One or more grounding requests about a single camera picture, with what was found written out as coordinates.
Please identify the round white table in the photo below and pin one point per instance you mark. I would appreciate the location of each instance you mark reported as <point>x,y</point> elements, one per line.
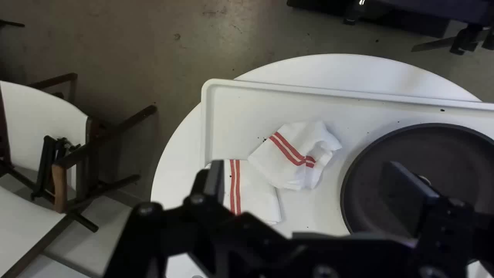
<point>329,70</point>

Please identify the dark wooden chair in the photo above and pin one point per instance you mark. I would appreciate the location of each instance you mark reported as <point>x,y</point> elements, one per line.
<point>59,187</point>

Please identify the black frying pan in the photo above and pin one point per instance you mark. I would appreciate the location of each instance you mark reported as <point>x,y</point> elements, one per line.
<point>371,179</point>

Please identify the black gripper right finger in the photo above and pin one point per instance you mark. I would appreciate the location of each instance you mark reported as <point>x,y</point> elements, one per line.
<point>406,195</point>

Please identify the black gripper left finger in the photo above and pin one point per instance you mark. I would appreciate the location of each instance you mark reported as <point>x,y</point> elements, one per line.
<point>215,179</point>

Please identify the small white top table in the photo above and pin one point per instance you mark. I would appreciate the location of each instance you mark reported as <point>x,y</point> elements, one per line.
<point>36,117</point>
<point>20,221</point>

